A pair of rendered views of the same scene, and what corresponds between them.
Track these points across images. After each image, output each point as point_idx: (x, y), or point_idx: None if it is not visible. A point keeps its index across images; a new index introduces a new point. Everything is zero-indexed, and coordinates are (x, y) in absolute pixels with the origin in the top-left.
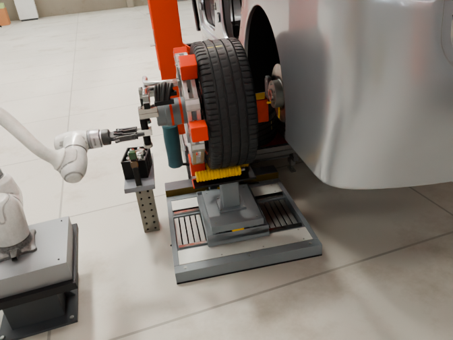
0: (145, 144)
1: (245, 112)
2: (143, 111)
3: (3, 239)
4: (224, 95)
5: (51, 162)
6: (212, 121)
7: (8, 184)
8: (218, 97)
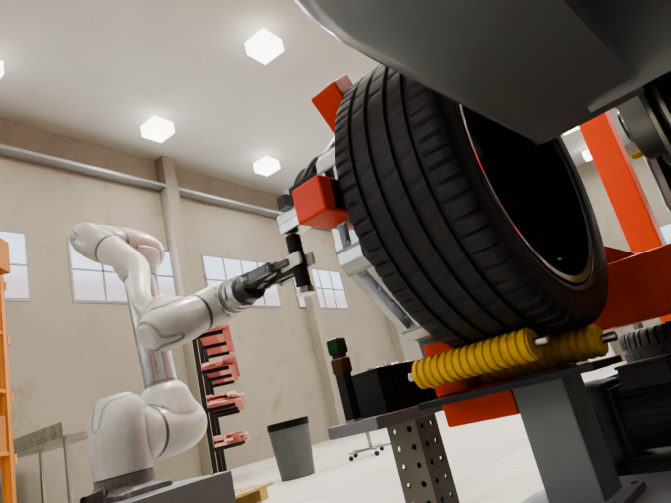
0: (296, 287)
1: (408, 116)
2: (283, 217)
3: (92, 465)
4: (363, 102)
5: (141, 316)
6: (339, 167)
7: (164, 393)
8: (353, 111)
